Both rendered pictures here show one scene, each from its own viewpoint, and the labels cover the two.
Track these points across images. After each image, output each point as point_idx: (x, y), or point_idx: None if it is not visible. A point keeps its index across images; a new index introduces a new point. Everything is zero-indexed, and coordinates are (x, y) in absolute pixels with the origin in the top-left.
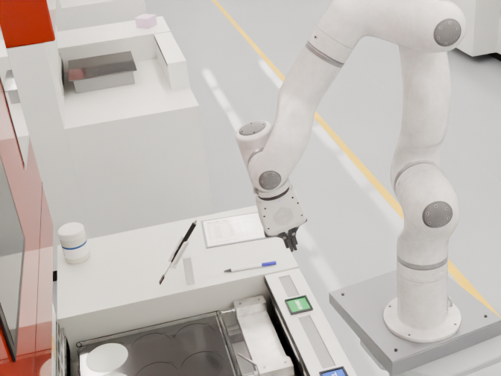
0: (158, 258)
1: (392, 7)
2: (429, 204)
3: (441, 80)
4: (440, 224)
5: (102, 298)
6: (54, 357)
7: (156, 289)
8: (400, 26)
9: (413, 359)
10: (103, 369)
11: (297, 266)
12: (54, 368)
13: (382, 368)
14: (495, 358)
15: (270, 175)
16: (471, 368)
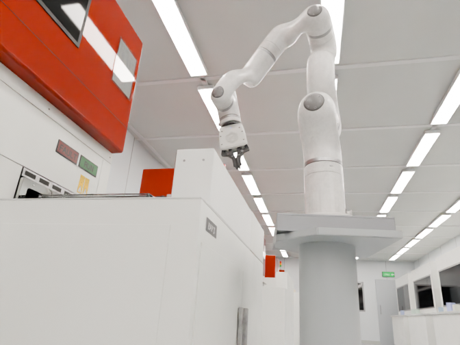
0: None
1: (294, 20)
2: (308, 96)
3: (324, 50)
4: (315, 107)
5: None
6: (77, 189)
7: None
8: (295, 22)
9: (298, 220)
10: None
11: (250, 210)
12: (72, 186)
13: (276, 238)
14: (378, 230)
15: (218, 88)
16: (350, 229)
